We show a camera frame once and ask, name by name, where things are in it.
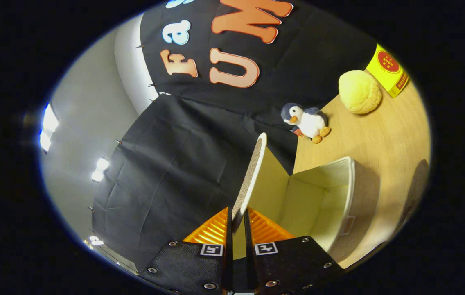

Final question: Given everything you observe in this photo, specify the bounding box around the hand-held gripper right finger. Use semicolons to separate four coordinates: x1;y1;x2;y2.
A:
244;207;344;295

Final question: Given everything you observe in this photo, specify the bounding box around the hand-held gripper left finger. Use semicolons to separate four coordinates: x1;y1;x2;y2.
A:
138;207;234;295

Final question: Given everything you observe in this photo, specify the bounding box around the beige fabric storage box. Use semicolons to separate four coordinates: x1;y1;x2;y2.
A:
232;145;380;263

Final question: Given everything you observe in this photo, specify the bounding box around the brown fuzzy shoe with bow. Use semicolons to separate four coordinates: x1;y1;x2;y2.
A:
394;159;430;234

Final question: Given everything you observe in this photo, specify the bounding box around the black backdrop cloth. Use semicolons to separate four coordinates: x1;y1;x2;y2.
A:
91;0;378;273

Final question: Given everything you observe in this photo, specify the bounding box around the penguin plush toy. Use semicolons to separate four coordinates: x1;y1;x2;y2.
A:
280;102;331;144

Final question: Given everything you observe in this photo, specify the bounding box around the yellow bun-shaped cushion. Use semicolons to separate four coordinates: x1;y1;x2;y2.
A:
338;70;382;114

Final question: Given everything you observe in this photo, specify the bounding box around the yellow book with red circle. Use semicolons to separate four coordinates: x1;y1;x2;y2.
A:
366;43;410;98

